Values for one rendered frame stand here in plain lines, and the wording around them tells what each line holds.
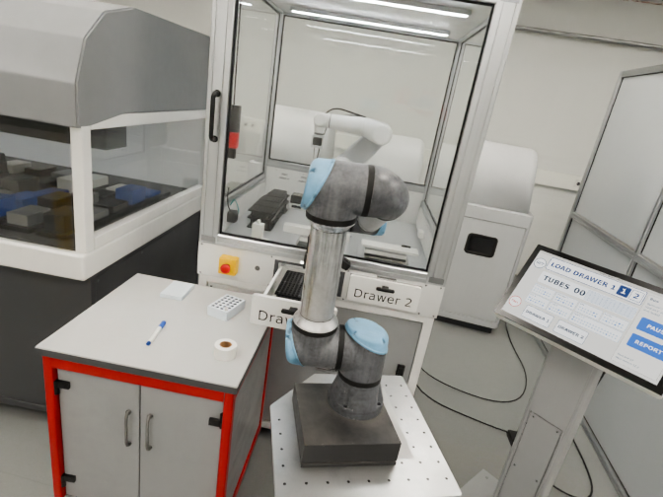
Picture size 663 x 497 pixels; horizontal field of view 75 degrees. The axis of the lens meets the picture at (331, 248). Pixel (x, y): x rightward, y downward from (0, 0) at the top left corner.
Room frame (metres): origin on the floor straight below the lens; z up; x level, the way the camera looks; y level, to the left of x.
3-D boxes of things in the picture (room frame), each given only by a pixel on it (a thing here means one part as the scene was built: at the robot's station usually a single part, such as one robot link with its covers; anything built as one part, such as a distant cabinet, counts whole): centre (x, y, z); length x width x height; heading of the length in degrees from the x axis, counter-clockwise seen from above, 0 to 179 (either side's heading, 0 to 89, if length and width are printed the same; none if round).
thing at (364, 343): (0.98, -0.12, 0.99); 0.13 x 0.12 x 0.14; 93
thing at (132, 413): (1.33, 0.50, 0.38); 0.62 x 0.58 x 0.76; 87
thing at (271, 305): (1.29, 0.09, 0.87); 0.29 x 0.02 x 0.11; 87
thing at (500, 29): (2.09, 0.01, 1.47); 1.02 x 0.95 x 1.05; 87
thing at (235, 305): (1.44, 0.36, 0.78); 0.12 x 0.08 x 0.04; 162
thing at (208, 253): (2.09, 0.01, 0.87); 1.02 x 0.95 x 0.14; 87
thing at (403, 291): (1.60, -0.24, 0.87); 0.29 x 0.02 x 0.11; 87
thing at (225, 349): (1.17, 0.28, 0.78); 0.07 x 0.07 x 0.04
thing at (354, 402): (0.97, -0.13, 0.87); 0.15 x 0.15 x 0.10
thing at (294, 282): (1.49, 0.08, 0.87); 0.22 x 0.18 x 0.06; 177
